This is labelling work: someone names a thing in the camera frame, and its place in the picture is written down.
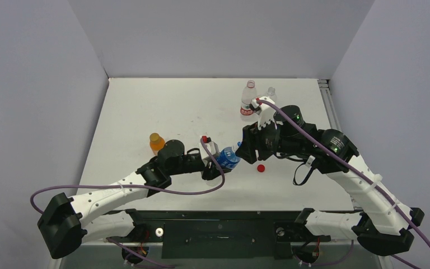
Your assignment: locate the clear empty plastic bottle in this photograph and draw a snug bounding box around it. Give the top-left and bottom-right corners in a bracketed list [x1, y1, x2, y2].
[265, 87, 277, 102]

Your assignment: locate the red label water bottle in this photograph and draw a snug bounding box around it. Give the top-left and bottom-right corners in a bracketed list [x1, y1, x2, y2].
[240, 80, 258, 121]

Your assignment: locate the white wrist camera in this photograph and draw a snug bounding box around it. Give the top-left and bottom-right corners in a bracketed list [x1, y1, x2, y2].
[199, 135, 220, 165]
[250, 96, 275, 130]

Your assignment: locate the red bottle cap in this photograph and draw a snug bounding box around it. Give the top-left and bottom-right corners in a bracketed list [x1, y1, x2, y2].
[256, 164, 265, 173]

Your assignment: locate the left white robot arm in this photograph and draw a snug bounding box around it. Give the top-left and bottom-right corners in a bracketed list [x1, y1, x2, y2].
[37, 136, 231, 259]

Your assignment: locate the orange juice bottle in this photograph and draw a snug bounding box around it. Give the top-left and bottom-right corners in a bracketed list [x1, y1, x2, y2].
[149, 133, 166, 156]

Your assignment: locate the aluminium rail frame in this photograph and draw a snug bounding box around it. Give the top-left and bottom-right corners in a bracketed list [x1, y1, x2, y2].
[318, 78, 389, 246]

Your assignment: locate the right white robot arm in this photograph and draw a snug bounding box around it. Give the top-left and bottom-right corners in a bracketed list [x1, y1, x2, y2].
[236, 105, 424, 256]

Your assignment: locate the blue label water bottle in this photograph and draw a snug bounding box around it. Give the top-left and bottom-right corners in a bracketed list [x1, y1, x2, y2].
[216, 141, 241, 170]

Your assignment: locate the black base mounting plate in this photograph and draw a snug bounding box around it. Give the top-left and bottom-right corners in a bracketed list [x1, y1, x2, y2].
[102, 210, 316, 259]

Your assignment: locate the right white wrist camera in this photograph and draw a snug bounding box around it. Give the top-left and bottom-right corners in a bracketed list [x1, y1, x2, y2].
[250, 96, 275, 130]

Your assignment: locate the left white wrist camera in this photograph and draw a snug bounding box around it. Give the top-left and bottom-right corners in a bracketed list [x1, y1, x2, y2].
[199, 135, 220, 165]

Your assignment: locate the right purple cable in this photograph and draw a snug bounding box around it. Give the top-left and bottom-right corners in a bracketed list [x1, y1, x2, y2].
[255, 98, 430, 269]

